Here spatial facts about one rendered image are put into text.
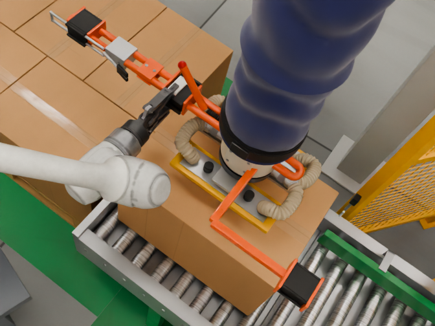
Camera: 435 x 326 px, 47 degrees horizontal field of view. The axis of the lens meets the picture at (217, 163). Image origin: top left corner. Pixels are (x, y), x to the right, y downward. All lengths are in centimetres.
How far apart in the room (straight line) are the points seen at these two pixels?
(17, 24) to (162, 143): 110
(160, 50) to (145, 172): 133
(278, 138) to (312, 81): 22
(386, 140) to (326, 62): 164
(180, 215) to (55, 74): 102
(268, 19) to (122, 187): 47
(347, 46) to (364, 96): 234
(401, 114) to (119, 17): 137
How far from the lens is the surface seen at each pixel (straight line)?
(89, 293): 241
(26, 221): 255
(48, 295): 243
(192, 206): 152
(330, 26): 84
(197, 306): 184
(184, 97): 138
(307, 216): 159
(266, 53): 95
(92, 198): 123
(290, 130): 113
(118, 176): 109
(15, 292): 167
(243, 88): 107
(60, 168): 106
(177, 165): 141
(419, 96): 227
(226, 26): 326
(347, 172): 283
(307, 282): 122
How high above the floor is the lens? 234
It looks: 61 degrees down
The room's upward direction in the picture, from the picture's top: 20 degrees clockwise
